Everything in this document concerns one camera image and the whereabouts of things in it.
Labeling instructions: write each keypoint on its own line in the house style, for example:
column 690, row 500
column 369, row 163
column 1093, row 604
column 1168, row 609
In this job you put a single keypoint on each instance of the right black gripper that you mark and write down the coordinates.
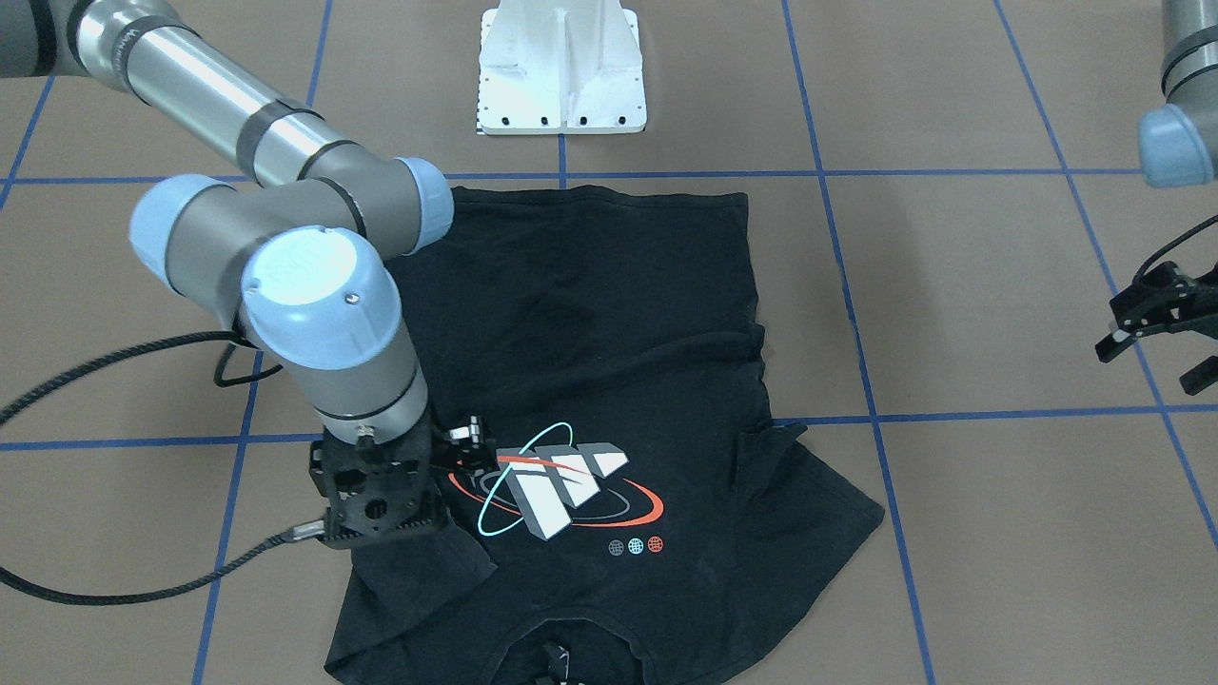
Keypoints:
column 464, row 443

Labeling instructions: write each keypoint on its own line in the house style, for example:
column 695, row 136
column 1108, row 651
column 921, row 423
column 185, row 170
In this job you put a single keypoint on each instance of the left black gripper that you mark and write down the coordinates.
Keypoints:
column 1153, row 303

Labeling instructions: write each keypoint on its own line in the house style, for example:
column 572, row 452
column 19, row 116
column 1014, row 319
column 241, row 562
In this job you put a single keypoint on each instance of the black graphic t-shirt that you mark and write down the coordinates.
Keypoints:
column 655, row 526

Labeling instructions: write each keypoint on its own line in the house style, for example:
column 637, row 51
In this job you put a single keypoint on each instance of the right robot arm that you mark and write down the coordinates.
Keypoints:
column 296, row 267

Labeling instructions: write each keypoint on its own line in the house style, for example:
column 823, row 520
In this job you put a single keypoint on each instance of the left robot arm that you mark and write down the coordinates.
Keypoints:
column 1177, row 145

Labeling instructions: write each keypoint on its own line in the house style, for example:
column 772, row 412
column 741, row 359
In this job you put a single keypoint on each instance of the brown paper table cover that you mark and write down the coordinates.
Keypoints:
column 943, row 197

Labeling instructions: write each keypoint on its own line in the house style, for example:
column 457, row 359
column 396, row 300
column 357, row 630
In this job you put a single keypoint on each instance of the white pedestal column base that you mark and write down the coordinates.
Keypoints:
column 560, row 68

